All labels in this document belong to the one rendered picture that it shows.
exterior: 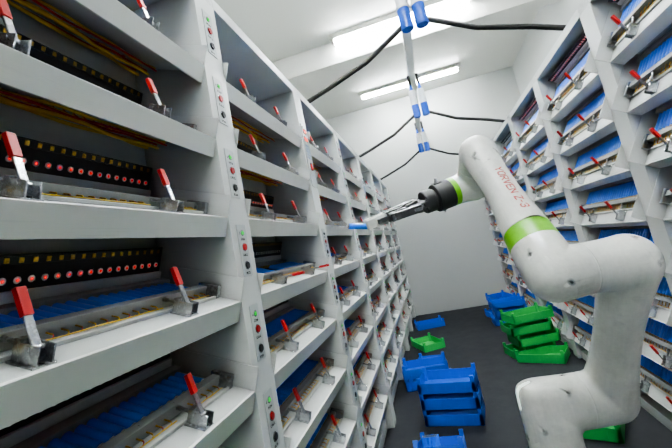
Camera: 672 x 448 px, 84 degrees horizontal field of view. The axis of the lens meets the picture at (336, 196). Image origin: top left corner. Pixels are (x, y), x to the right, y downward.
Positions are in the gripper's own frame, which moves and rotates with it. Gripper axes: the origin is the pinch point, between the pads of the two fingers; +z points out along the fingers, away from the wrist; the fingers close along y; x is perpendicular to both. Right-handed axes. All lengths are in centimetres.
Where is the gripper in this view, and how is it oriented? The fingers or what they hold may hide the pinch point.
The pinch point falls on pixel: (375, 221)
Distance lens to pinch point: 117.0
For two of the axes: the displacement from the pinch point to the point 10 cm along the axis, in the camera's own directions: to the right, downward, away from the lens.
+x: 3.3, 9.4, 1.1
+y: 1.8, 0.5, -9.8
